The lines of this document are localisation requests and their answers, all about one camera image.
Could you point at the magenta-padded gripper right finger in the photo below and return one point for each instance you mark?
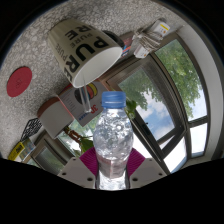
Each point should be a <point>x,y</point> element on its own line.
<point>148,171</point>

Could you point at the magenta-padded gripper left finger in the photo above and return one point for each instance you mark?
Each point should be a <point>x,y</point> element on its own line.
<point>75,171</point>

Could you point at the clear blue-capped water bottle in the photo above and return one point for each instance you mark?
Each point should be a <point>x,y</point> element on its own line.
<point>113,140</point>

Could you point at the light blue patterned box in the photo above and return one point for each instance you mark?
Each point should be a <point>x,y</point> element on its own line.
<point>29,148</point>

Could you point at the long yellow box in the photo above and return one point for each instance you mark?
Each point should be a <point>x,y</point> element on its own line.
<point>16,151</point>

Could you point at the white red box with spools print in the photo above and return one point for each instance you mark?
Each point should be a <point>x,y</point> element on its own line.
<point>75,103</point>

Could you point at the dark-framed bay window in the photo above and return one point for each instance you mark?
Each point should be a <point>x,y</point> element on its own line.
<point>160,90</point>

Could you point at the flat round red coaster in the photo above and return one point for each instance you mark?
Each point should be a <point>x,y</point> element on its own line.
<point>19,81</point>

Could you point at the cream mug with black lettering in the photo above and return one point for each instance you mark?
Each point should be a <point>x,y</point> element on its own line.
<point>80,46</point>

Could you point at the white bundled paper package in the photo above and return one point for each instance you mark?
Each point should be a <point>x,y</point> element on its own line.
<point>150,38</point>

